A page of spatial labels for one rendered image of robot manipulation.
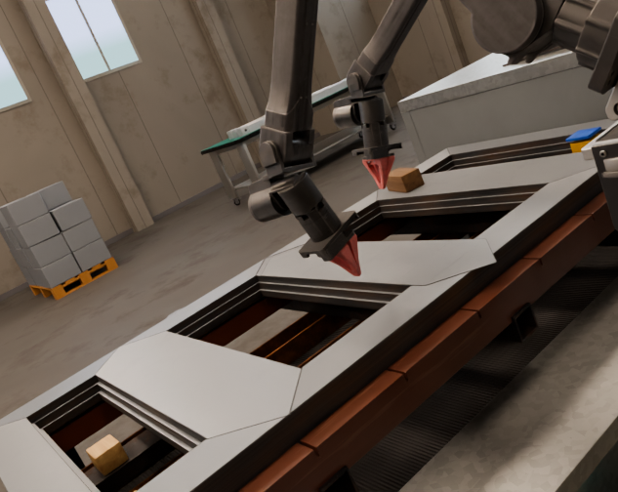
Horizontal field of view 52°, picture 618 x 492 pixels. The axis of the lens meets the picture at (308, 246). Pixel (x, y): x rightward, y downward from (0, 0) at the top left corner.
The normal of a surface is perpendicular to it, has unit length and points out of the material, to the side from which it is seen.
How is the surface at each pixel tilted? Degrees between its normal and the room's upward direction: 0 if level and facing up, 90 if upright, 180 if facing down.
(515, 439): 0
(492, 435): 0
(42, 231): 90
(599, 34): 81
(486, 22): 77
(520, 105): 90
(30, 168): 90
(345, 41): 90
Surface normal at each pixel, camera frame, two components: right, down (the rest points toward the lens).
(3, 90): 0.58, -0.02
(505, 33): -0.67, 0.23
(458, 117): -0.73, 0.46
